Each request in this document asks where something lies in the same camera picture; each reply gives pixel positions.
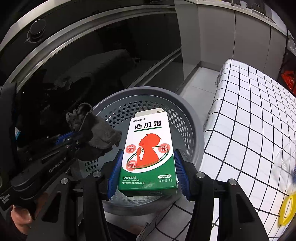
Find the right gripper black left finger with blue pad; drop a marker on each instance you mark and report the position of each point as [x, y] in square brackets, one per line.
[97, 187]

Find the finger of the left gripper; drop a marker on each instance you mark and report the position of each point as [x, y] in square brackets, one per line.
[64, 151]
[64, 138]

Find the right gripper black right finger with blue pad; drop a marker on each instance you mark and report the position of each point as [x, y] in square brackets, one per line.
[198, 187]

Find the dark grey cloth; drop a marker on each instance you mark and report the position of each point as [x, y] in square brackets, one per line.
[96, 136]

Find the green white medicine box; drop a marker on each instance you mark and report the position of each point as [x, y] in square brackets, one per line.
[148, 163]

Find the grey perforated trash basket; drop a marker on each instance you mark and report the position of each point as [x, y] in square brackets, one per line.
[186, 134]

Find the grey kitchen cabinets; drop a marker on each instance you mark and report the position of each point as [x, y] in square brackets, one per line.
[214, 31]

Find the person left hand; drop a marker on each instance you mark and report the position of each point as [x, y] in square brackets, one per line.
[22, 219]

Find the black built-in oven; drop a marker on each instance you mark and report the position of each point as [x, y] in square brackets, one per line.
[84, 51]

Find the white checkered tablecloth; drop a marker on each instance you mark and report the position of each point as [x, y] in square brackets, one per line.
[247, 118]

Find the clear plastic jar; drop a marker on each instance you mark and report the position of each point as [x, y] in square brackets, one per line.
[284, 168]

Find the red plastic bag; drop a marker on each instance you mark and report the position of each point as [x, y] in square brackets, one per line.
[289, 78]

